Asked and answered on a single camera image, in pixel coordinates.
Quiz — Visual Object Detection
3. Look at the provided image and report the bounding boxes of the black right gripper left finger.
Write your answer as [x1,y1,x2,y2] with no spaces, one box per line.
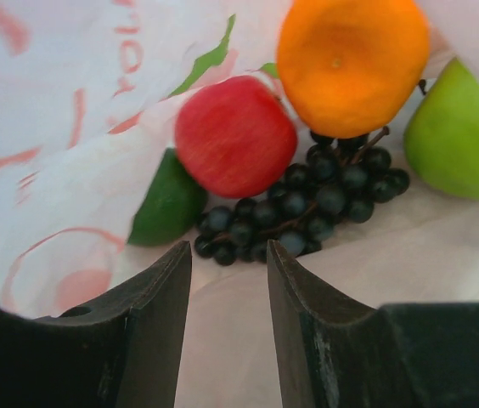
[0,241,192,407]

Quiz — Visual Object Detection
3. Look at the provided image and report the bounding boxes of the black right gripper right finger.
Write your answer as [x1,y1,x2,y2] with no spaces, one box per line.
[267,241,479,407]

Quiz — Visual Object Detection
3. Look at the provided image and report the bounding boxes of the pink plastic bag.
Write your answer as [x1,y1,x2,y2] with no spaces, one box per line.
[0,0,479,408]

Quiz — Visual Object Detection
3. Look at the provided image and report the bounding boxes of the green fake lime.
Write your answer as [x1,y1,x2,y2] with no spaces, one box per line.
[127,148,208,247]

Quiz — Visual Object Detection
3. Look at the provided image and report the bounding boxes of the dark fake grape bunch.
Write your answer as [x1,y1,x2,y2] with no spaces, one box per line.
[194,127,410,266]

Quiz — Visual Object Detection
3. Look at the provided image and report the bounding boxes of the red fake apple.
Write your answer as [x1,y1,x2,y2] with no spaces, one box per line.
[174,76,298,198]

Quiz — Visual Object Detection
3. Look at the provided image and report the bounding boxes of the green fake apple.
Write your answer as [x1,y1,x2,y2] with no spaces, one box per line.
[403,59,479,200]

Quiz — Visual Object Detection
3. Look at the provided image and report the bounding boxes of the orange fake tangerine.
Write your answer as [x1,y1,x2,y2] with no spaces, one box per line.
[276,1,430,139]

